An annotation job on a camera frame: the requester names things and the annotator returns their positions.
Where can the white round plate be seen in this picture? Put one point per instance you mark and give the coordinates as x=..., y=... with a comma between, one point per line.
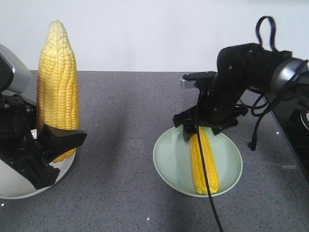
x=26, y=167

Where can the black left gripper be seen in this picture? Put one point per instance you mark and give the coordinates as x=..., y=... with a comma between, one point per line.
x=18, y=115

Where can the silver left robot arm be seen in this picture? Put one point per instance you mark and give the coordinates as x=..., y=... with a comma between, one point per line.
x=14, y=75

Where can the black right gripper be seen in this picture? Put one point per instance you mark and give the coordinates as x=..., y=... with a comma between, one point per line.
x=216, y=107

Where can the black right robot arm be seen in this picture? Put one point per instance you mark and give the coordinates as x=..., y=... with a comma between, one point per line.
x=239, y=68

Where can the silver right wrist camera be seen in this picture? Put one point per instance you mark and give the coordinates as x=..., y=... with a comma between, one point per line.
x=200, y=80

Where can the black glass cooktop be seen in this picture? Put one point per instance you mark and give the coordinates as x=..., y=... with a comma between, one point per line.
x=294, y=121

